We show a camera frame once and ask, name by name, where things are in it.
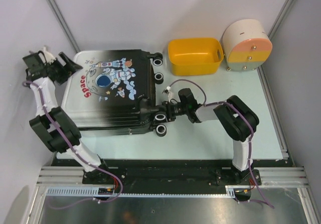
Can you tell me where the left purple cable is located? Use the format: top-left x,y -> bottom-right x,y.
22,79 -> 123,209

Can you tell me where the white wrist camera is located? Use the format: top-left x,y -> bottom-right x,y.
162,86 -> 175,102
38,46 -> 57,64

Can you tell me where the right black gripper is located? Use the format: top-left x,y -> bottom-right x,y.
153,100 -> 188,125

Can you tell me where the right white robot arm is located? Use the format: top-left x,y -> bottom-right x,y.
139,88 -> 259,184

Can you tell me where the space print kids suitcase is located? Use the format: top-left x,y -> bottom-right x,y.
61,49 -> 164,135

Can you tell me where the purple cable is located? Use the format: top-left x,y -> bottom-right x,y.
22,79 -> 123,209
167,79 -> 275,208

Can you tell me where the round pastel drawer box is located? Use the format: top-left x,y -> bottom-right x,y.
222,19 -> 272,71

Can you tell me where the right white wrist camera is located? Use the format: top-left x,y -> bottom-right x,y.
162,86 -> 175,102

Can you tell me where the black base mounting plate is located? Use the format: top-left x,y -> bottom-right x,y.
52,159 -> 292,194

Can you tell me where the white slotted cable duct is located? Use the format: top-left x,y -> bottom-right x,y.
46,185 -> 245,198

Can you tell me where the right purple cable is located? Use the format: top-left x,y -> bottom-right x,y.
167,79 -> 275,208

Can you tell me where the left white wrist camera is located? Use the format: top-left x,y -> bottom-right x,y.
38,46 -> 57,64

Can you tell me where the aluminium frame rail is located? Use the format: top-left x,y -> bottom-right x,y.
37,166 -> 309,188

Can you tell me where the yellow plastic basket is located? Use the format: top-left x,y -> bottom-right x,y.
168,38 -> 224,76

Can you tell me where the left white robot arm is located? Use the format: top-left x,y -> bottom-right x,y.
23,47 -> 112,184

